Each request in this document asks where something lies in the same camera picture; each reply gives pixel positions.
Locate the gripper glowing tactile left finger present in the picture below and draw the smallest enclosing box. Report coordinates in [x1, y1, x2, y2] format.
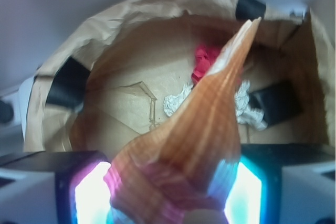
[1, 151, 110, 223]

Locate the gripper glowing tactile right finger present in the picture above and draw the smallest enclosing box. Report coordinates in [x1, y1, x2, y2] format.
[224, 144, 335, 223]

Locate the orange spiral sea shell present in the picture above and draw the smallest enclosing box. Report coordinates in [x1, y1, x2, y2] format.
[104, 18, 261, 223]

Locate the crumpled white paper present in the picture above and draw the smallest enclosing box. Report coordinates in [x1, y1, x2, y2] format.
[163, 80, 268, 131]

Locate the black tape patch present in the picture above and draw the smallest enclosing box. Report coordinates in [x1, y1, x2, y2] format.
[249, 80, 303, 127]

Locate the brown paper bag bin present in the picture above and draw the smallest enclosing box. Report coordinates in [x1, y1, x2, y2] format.
[24, 0, 335, 157]

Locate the crumpled red tissue paper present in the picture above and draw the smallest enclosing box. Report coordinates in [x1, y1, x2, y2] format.
[191, 44, 222, 85]

